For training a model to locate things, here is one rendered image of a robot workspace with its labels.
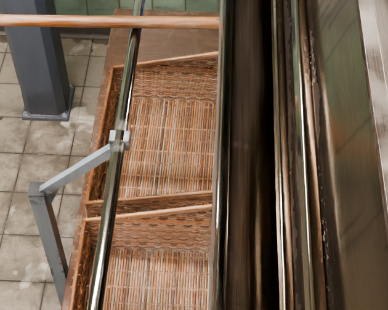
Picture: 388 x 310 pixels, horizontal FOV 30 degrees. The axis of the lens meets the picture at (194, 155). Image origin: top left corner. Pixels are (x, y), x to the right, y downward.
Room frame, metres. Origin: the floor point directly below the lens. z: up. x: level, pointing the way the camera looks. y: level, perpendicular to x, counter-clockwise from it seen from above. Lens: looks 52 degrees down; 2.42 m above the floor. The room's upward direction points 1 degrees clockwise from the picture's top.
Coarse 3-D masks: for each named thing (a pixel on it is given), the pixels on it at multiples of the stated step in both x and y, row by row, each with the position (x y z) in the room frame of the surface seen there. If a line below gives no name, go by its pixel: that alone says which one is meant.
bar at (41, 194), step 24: (144, 0) 1.51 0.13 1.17; (120, 96) 1.17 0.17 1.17; (120, 120) 1.09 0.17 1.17; (120, 144) 1.02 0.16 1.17; (72, 168) 1.05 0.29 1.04; (120, 168) 0.96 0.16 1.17; (48, 192) 1.04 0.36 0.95; (48, 216) 1.03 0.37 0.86; (48, 240) 1.04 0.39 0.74; (96, 264) 0.72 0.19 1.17; (96, 288) 0.66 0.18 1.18
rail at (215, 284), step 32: (224, 0) 1.19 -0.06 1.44; (224, 32) 1.09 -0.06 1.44; (224, 64) 1.00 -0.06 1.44; (224, 96) 0.92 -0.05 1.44; (224, 128) 0.84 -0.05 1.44; (224, 160) 0.77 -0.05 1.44; (224, 192) 0.70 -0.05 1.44; (224, 224) 0.64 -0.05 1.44; (224, 256) 0.58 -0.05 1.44; (224, 288) 0.53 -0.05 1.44
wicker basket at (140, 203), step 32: (160, 64) 1.69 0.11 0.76; (192, 64) 1.69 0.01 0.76; (160, 96) 1.69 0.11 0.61; (192, 96) 1.68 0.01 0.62; (128, 128) 1.56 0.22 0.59; (160, 128) 1.56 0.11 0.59; (192, 128) 1.56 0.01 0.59; (128, 160) 1.43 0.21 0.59; (160, 160) 1.43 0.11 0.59; (192, 160) 1.43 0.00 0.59; (96, 192) 1.27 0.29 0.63; (128, 192) 1.31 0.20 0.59; (160, 192) 1.31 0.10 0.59; (192, 192) 1.15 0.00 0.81
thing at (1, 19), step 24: (0, 24) 1.39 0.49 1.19; (24, 24) 1.39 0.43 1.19; (48, 24) 1.39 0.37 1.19; (72, 24) 1.39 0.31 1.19; (96, 24) 1.38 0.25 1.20; (120, 24) 1.38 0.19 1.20; (144, 24) 1.38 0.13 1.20; (168, 24) 1.38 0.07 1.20; (192, 24) 1.38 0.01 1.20; (216, 24) 1.38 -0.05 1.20
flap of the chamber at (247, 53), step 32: (256, 0) 1.23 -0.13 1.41; (256, 32) 1.13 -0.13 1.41; (256, 64) 1.04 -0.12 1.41; (256, 96) 0.95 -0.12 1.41; (256, 128) 0.87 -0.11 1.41; (256, 160) 0.80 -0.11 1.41; (256, 192) 0.73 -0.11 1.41; (256, 224) 0.66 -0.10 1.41; (256, 256) 0.60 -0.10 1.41; (256, 288) 0.54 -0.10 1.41
